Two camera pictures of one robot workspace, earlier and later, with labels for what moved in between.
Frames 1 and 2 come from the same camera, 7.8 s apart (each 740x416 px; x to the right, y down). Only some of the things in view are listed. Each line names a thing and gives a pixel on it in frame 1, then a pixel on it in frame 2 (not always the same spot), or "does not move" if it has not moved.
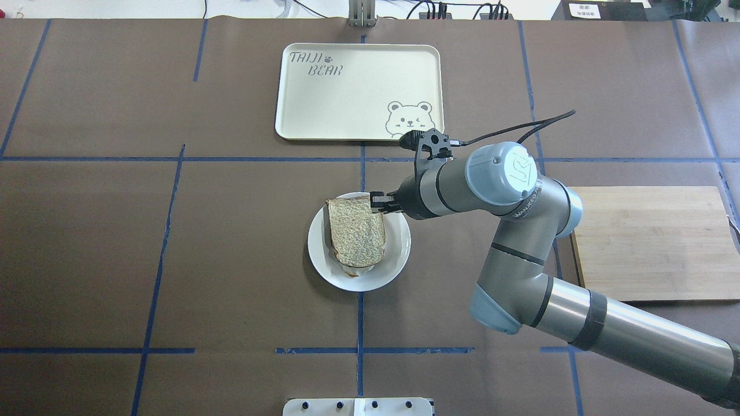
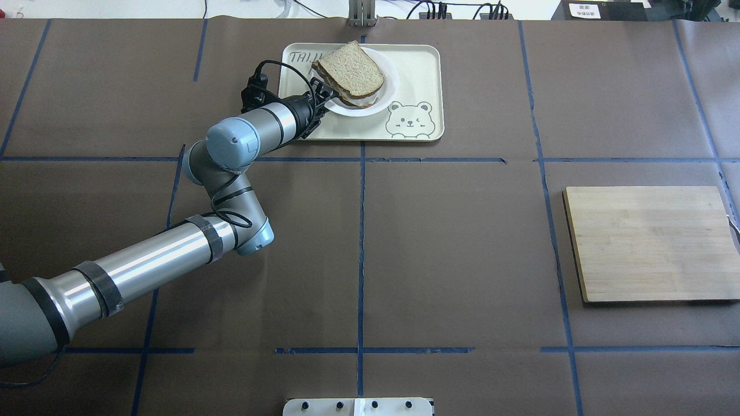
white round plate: [396, 251] → [388, 91]
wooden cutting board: [657, 243] does not move
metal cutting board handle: [732, 224] does not move
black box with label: [600, 10] does not move
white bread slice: [358, 234] → [350, 69]
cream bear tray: [358, 91] does not move
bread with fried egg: [358, 256] → [347, 99]
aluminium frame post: [361, 13] does not move
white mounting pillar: [358, 407] does not move
